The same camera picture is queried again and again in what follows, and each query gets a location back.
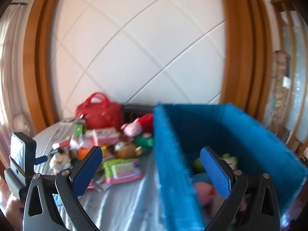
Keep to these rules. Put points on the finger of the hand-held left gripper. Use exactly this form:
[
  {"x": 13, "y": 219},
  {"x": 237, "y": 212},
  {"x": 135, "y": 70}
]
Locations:
[{"x": 41, "y": 160}]

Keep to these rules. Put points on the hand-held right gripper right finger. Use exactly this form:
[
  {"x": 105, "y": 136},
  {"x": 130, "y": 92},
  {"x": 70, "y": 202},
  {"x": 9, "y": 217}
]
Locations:
[{"x": 215, "y": 170}]

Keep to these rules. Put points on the white and black plush toy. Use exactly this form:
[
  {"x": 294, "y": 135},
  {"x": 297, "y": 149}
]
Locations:
[{"x": 60, "y": 161}]

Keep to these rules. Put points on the black box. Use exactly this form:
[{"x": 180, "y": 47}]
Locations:
[{"x": 134, "y": 113}]

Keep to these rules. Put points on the brown bear plush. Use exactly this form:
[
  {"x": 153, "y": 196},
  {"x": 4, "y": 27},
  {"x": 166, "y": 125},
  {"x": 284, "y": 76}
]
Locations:
[{"x": 125, "y": 151}]

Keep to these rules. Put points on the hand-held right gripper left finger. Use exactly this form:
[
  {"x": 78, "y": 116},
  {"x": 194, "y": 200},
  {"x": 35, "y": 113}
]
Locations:
[{"x": 87, "y": 170}]

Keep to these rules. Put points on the pale curtain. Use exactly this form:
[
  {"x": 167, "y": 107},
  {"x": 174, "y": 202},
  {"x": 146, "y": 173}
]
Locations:
[{"x": 9, "y": 65}]

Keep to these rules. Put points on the green and white box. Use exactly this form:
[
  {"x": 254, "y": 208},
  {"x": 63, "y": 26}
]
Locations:
[{"x": 79, "y": 128}]

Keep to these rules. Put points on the pig plush with teal shirt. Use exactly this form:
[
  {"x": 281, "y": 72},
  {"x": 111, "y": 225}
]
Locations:
[{"x": 207, "y": 192}]

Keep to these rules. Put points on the wooden wall trim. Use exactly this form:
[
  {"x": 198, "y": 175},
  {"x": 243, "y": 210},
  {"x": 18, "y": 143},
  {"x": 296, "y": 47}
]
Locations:
[
  {"x": 240, "y": 53},
  {"x": 38, "y": 53}
]

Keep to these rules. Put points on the patterned hanging cloth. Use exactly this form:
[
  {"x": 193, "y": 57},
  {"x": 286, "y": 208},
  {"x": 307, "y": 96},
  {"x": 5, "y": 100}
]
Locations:
[{"x": 279, "y": 89}]

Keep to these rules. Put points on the person's left hand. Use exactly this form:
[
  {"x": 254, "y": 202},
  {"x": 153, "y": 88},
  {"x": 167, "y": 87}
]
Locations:
[{"x": 14, "y": 210}]

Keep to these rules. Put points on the pig plush with red hat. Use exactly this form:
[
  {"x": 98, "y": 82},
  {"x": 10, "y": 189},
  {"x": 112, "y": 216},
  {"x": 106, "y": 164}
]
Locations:
[{"x": 131, "y": 127}]

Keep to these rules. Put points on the desktop with pale blue cloth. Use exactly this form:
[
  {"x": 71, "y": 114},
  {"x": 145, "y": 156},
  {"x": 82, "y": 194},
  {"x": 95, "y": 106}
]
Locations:
[{"x": 125, "y": 204}]

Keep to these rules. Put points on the red handbag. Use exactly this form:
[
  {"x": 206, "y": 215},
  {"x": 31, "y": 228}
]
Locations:
[{"x": 101, "y": 118}]

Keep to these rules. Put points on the small white packet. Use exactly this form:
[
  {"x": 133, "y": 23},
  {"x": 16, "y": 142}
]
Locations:
[{"x": 101, "y": 184}]

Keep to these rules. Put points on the frosted glass partition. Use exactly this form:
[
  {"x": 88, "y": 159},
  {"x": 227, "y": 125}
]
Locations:
[{"x": 298, "y": 77}]

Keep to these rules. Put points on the pink and white box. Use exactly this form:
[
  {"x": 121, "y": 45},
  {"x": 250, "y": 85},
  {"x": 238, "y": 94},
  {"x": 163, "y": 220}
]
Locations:
[{"x": 62, "y": 144}]

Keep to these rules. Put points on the pink and green packet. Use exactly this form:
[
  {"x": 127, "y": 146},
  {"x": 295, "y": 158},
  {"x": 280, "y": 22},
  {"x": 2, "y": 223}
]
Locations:
[{"x": 122, "y": 170}]

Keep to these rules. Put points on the green frog plush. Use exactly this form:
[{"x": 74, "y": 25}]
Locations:
[{"x": 228, "y": 160}]

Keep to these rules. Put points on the orange object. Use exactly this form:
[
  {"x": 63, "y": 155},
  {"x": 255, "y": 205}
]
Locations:
[{"x": 83, "y": 153}]

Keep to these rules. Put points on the blue plastic crate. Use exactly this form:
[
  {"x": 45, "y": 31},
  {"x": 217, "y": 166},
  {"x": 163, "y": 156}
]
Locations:
[{"x": 252, "y": 137}]

